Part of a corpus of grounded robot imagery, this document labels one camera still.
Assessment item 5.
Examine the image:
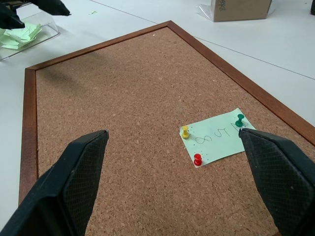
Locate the light green paper note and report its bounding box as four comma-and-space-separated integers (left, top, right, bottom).
179, 107, 256, 169

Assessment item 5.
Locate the clear plastic tray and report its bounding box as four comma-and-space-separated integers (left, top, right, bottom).
0, 9, 61, 62

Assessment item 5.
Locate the cork board with wooden frame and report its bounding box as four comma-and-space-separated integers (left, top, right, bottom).
18, 20, 315, 236

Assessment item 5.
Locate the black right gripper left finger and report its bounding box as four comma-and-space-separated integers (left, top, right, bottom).
0, 129, 109, 236

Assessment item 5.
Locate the brown cardboard box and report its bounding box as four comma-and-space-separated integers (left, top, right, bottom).
211, 0, 273, 23

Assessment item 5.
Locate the green note with scribble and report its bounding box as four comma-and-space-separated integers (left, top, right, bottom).
14, 23, 43, 42

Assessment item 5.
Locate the clear plastic bag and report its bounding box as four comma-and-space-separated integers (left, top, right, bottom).
195, 0, 280, 23

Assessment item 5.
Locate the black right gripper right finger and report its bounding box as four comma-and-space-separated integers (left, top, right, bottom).
238, 127, 315, 236

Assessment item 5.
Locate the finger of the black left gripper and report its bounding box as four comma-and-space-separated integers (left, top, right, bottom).
29, 0, 72, 17
0, 3, 26, 30

